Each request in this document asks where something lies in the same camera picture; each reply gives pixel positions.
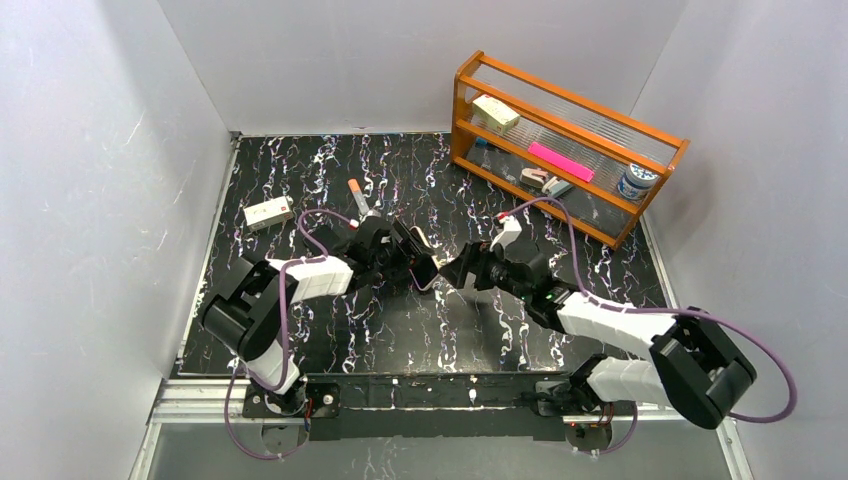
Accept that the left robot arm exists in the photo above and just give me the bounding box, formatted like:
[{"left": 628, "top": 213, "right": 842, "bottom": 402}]
[{"left": 199, "top": 215, "right": 444, "bottom": 396}]

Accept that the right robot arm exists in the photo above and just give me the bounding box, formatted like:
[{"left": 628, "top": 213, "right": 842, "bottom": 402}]
[{"left": 469, "top": 243, "right": 757, "bottom": 429}]

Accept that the pink flat case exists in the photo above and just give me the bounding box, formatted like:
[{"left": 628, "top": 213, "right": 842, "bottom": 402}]
[{"left": 528, "top": 142, "right": 595, "bottom": 183}]

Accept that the orange grey highlighter marker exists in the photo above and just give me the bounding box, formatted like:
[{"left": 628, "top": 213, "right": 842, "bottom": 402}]
[{"left": 347, "top": 178, "right": 371, "bottom": 216}]

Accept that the light blue stapler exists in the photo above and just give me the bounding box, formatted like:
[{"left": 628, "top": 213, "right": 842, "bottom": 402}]
[{"left": 541, "top": 178, "right": 574, "bottom": 198}]

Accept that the beige small stapler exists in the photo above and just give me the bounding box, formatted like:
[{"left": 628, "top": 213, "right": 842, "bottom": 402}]
[{"left": 519, "top": 168, "right": 549, "bottom": 189}]

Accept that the white box on table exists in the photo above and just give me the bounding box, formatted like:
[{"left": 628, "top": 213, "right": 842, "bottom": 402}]
[{"left": 243, "top": 196, "right": 294, "bottom": 232}]

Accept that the orange wooden shelf rack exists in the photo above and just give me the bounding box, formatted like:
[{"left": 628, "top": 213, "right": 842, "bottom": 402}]
[{"left": 450, "top": 51, "right": 690, "bottom": 248}]

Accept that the cream cardboard box on shelf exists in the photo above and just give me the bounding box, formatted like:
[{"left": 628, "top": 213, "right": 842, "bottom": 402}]
[{"left": 471, "top": 94, "right": 521, "bottom": 135}]

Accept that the blue white round jar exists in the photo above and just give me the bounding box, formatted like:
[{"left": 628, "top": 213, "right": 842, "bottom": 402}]
[{"left": 617, "top": 163, "right": 660, "bottom": 201}]

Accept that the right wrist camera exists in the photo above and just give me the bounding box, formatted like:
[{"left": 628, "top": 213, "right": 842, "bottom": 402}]
[{"left": 489, "top": 212, "right": 522, "bottom": 251}]

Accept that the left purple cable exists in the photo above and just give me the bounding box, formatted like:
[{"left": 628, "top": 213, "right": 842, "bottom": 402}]
[{"left": 223, "top": 209, "right": 362, "bottom": 462}]

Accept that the purple cable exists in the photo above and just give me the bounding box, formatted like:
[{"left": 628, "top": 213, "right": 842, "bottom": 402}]
[
  {"left": 223, "top": 209, "right": 362, "bottom": 462},
  {"left": 503, "top": 196, "right": 798, "bottom": 425}
]

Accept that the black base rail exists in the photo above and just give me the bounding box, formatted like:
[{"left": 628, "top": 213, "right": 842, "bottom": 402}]
[{"left": 241, "top": 372, "right": 615, "bottom": 449}]

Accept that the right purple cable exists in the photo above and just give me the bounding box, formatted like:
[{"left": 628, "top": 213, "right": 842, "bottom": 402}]
[{"left": 503, "top": 196, "right": 798, "bottom": 425}]

